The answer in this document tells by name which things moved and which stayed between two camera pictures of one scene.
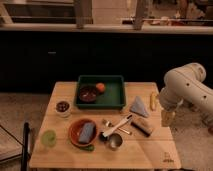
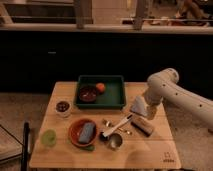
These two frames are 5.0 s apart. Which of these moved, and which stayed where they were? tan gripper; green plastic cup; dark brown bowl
Moved: tan gripper
Stayed: green plastic cup; dark brown bowl
